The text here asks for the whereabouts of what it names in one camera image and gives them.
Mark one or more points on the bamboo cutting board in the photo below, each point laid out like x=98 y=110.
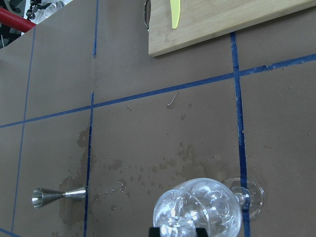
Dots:
x=202 y=20

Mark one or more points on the steel cocktail jigger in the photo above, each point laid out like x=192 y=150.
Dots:
x=42 y=196

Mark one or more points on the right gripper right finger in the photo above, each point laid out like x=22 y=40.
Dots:
x=201 y=232

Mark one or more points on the yellow plastic knife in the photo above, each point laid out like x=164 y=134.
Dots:
x=175 y=6

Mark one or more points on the clear plastic bag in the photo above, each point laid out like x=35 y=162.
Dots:
x=44 y=7

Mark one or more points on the single clear ice cube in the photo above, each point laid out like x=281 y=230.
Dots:
x=177 y=227

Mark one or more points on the clear wine glass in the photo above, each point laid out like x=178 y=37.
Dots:
x=219 y=207

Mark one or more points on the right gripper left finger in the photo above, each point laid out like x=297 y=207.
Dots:
x=154 y=232

